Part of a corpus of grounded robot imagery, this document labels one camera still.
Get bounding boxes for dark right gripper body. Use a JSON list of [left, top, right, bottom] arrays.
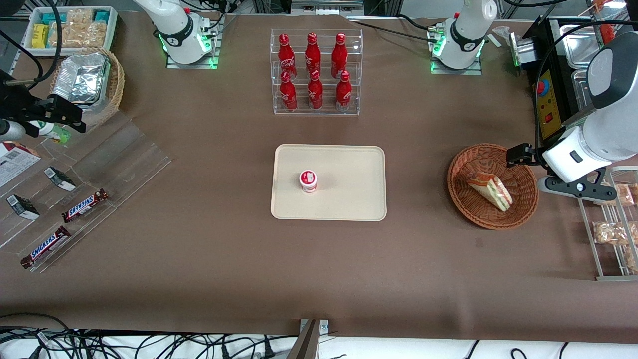
[[0, 70, 48, 135]]

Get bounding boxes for triangle sandwich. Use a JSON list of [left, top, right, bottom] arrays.
[[466, 172, 513, 212]]

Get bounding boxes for aluminium foil tray stack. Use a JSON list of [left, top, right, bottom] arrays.
[[52, 52, 110, 105]]

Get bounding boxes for light wicker basket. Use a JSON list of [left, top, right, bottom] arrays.
[[50, 47, 125, 126]]

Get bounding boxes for brown wicker basket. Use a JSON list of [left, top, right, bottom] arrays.
[[447, 144, 539, 230]]

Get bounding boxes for cream plastic tray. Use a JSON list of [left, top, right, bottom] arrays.
[[271, 144, 387, 221]]

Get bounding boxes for green white plastic bottle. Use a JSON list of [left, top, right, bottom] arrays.
[[30, 120, 71, 144]]

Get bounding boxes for black yellow control appliance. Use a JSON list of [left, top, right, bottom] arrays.
[[523, 15, 599, 145]]

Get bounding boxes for small black carton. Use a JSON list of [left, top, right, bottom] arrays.
[[6, 194, 40, 220], [44, 167, 77, 192]]

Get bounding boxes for white barcode snack box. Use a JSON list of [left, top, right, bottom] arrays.
[[0, 141, 41, 187]]

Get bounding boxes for steel pan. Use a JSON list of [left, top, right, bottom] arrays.
[[571, 70, 599, 110], [558, 24, 606, 70]]

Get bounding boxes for clear acrylic stepped shelf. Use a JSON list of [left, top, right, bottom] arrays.
[[0, 110, 172, 274]]

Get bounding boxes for Snickers chocolate bar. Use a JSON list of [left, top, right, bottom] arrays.
[[20, 226, 72, 269], [61, 188, 109, 223]]

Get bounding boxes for white plastic bin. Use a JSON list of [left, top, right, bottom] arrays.
[[22, 6, 119, 56]]

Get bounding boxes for silver metal block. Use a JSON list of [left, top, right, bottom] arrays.
[[508, 35, 536, 68]]

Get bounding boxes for clear plastic bag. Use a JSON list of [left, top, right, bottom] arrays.
[[492, 25, 521, 49]]

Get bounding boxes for red orange packets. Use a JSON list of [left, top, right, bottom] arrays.
[[591, 0, 617, 45]]

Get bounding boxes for red cola bottle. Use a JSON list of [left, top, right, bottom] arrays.
[[307, 70, 323, 110], [335, 71, 352, 111], [278, 33, 297, 80], [279, 71, 298, 112], [305, 32, 322, 78], [331, 33, 348, 79]]

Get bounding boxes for clear acrylic bottle rack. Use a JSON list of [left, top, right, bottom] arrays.
[[270, 28, 363, 116]]

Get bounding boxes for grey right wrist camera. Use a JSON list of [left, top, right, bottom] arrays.
[[0, 119, 26, 141]]

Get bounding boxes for grey metal wire rack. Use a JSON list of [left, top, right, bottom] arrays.
[[577, 166, 638, 281]]

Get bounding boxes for aluminium frame profile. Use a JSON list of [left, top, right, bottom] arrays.
[[289, 0, 365, 13]]

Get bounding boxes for metal table clamp bracket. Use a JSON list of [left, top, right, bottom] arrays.
[[287, 318, 330, 359]]

